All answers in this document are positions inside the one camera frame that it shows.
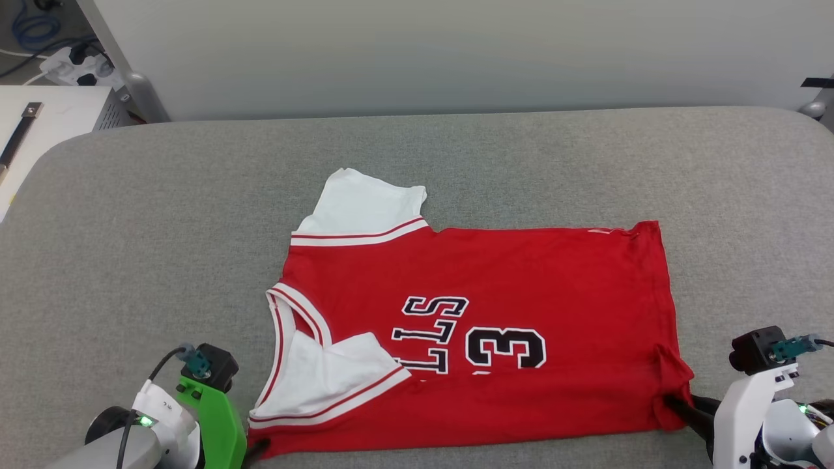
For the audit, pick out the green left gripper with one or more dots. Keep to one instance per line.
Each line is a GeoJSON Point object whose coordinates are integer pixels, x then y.
{"type": "Point", "coordinates": [221, 430]}

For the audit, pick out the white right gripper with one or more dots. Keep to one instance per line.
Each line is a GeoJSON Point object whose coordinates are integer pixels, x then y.
{"type": "Point", "coordinates": [743, 423]}

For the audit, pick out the red Bulls basketball jersey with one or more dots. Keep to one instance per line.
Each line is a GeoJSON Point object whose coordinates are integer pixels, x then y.
{"type": "Point", "coordinates": [521, 280]}

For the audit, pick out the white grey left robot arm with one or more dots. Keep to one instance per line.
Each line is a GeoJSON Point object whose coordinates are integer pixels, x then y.
{"type": "Point", "coordinates": [111, 449]}

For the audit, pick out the black tape strip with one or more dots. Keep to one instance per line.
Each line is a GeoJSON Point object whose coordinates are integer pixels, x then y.
{"type": "Point", "coordinates": [818, 82]}

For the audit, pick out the white cabinet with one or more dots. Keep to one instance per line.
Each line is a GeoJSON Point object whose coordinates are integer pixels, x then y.
{"type": "Point", "coordinates": [58, 120]}

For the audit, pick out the white power strip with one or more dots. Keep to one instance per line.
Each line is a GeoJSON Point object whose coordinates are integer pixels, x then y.
{"type": "Point", "coordinates": [62, 68]}

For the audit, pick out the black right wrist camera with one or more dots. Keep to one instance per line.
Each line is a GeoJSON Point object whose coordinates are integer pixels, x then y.
{"type": "Point", "coordinates": [752, 352]}

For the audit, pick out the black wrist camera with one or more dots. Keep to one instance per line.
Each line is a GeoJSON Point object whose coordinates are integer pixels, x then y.
{"type": "Point", "coordinates": [752, 352]}
{"type": "Point", "coordinates": [218, 368]}

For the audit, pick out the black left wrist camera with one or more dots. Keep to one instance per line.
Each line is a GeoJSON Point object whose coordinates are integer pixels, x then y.
{"type": "Point", "coordinates": [218, 368]}

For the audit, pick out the grey metal frame post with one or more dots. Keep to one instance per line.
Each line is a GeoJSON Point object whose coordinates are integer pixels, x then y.
{"type": "Point", "coordinates": [818, 107]}
{"type": "Point", "coordinates": [146, 98]}

